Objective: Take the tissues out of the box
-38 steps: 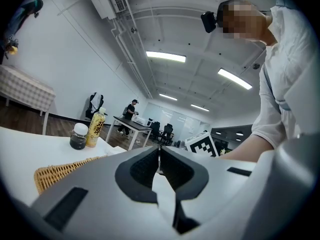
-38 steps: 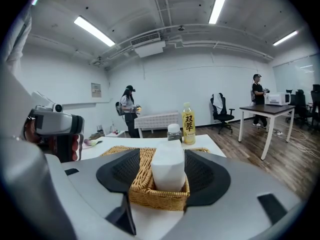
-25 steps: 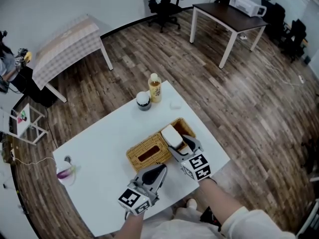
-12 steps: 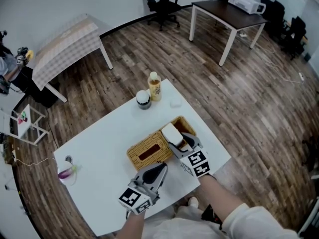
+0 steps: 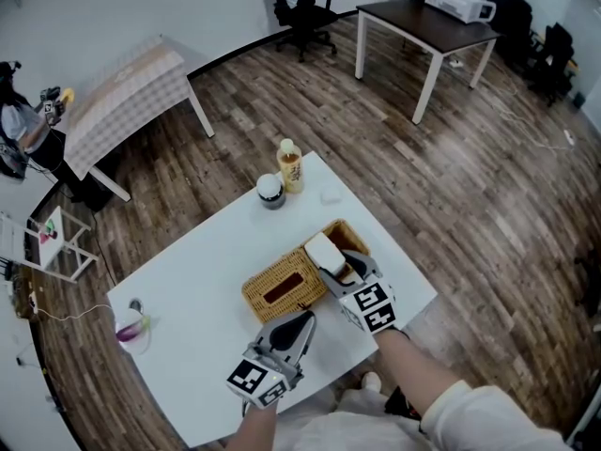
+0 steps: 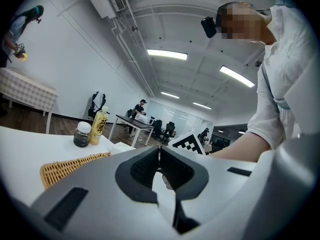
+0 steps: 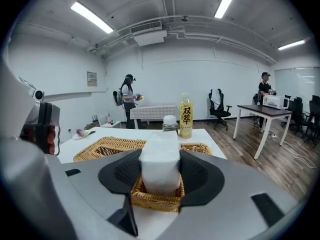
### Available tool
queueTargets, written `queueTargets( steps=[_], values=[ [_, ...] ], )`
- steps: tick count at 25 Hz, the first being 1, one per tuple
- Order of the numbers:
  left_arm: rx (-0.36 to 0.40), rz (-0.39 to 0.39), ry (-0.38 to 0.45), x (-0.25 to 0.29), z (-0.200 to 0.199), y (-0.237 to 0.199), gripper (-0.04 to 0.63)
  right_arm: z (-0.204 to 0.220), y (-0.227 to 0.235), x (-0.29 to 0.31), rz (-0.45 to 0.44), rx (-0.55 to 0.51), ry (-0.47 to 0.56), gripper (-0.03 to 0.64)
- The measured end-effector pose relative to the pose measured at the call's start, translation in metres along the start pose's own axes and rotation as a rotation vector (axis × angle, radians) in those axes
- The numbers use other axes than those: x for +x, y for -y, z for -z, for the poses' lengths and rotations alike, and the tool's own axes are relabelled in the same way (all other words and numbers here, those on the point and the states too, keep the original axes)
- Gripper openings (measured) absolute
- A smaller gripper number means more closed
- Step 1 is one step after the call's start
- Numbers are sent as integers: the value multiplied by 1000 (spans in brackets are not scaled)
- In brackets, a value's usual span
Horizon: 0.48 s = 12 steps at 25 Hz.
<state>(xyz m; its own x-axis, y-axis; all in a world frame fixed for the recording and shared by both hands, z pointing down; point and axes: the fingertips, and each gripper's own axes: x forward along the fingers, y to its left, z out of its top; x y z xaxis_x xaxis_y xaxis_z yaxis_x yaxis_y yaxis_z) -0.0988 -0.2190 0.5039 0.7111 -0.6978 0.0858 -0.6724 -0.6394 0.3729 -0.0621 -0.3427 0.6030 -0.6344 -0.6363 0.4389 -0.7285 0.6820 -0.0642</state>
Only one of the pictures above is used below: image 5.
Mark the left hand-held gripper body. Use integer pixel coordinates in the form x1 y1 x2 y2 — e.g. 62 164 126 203
225 341 306 411

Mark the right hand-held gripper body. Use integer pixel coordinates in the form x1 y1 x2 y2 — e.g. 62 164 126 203
337 275 398 336

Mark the white box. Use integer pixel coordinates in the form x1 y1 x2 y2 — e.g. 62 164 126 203
303 231 348 277

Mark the person's left forearm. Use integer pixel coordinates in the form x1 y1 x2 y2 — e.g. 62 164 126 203
233 397 282 451

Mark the person's right forearm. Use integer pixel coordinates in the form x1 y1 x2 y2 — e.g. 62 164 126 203
373 328 460 417

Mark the wicker basket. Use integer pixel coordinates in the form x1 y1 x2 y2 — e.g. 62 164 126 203
240 218 373 325

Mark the person's light shoe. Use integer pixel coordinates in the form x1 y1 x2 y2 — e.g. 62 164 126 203
360 370 383 395

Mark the dark jar with white lid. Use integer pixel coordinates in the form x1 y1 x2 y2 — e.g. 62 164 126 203
255 173 287 211

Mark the yellow tea bottle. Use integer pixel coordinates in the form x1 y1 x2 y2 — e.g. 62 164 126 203
275 137 305 195

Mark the purple eggplant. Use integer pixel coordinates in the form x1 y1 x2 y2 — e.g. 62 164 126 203
116 316 154 344

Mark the person's white shirt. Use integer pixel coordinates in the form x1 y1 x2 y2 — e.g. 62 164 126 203
220 380 575 451

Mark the small white side stand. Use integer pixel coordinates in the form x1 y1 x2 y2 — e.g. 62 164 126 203
0 205 100 286

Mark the dark top white leg table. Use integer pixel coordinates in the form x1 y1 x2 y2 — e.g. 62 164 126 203
354 0 503 126

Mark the white metal rack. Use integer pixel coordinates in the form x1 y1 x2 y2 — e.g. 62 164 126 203
564 390 601 451

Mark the cardboard box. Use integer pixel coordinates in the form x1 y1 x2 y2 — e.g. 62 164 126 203
8 270 42 319

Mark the red and green item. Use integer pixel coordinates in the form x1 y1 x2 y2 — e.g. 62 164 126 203
39 220 61 247

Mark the black office chair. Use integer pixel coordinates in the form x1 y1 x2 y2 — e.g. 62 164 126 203
524 22 578 108
261 0 341 64
485 0 537 73

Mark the table with checked cloth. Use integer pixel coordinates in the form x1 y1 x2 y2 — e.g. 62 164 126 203
62 34 216 204

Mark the white box appliance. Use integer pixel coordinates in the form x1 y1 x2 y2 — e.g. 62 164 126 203
424 0 498 24

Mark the thin black cable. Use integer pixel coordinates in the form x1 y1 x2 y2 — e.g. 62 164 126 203
87 211 118 287

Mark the thin white cable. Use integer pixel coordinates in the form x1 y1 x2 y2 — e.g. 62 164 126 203
33 302 113 322

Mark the white floor cable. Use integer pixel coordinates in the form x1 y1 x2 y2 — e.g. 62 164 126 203
485 80 578 153

